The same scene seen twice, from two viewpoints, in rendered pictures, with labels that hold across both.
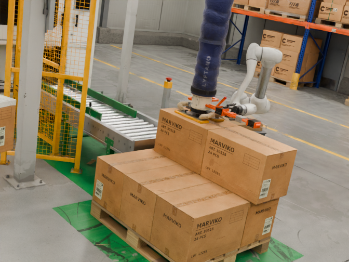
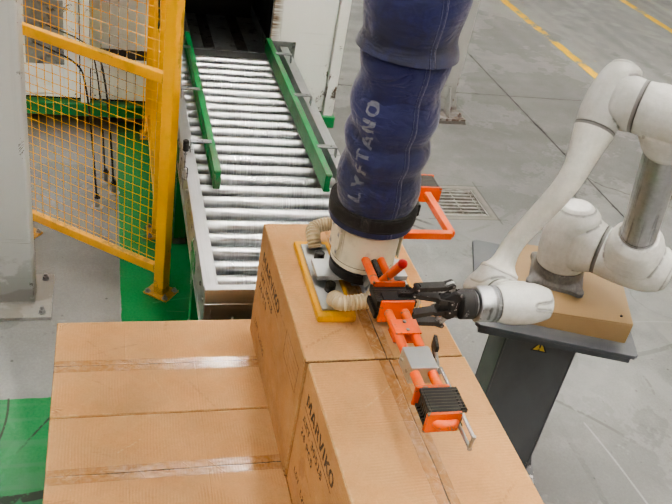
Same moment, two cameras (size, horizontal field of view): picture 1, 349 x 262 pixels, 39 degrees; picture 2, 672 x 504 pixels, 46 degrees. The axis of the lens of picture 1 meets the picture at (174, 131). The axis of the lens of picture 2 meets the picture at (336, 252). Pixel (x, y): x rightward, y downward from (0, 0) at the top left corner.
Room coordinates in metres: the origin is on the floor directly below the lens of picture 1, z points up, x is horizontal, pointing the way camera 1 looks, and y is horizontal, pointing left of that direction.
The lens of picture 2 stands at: (2.52, -0.89, 2.18)
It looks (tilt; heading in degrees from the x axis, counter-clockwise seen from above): 33 degrees down; 25
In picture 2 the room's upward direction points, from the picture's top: 11 degrees clockwise
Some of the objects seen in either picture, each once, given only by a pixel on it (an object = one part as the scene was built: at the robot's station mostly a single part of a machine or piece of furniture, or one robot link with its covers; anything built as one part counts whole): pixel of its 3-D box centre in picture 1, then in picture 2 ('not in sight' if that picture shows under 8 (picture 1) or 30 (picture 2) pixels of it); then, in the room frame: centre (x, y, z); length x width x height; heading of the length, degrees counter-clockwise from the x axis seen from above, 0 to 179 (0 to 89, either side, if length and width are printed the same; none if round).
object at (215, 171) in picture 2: (58, 96); (191, 96); (5.36, 1.36, 0.60); 1.60 x 0.10 x 0.09; 44
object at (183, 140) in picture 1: (195, 138); (342, 340); (4.15, -0.19, 0.74); 0.60 x 0.40 x 0.40; 45
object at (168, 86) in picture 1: (161, 125); not in sight; (5.23, 0.15, 0.50); 0.07 x 0.07 x 1.00; 44
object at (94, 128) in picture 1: (69, 114); (183, 149); (5.07, 1.15, 0.50); 2.31 x 0.05 x 0.19; 44
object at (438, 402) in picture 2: (253, 123); (436, 407); (3.72, -0.61, 1.07); 0.08 x 0.07 x 0.05; 44
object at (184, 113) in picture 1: (191, 114); (323, 274); (4.09, -0.12, 0.97); 0.34 x 0.10 x 0.05; 44
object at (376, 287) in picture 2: (222, 110); (391, 301); (3.98, -0.37, 1.07); 0.10 x 0.08 x 0.06; 134
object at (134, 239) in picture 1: (178, 224); not in sight; (3.77, -0.16, 0.07); 1.20 x 1.00 x 0.14; 44
